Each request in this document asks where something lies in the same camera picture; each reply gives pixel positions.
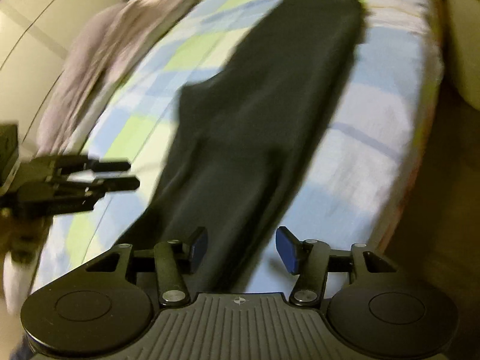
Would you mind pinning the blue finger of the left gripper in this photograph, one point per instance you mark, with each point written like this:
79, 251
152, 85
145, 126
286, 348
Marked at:
117, 184
109, 166

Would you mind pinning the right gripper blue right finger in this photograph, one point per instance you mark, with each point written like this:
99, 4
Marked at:
308, 260

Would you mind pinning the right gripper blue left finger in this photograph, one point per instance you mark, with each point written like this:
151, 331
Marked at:
173, 259

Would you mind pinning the dark grey garment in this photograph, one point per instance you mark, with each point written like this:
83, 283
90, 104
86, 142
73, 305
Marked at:
245, 137

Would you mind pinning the checked bed sheet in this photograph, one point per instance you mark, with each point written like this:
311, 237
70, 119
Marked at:
359, 172

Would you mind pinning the white folded quilt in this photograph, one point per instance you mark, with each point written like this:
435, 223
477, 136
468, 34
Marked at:
103, 54

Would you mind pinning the white laundry bin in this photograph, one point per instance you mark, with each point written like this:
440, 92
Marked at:
463, 32

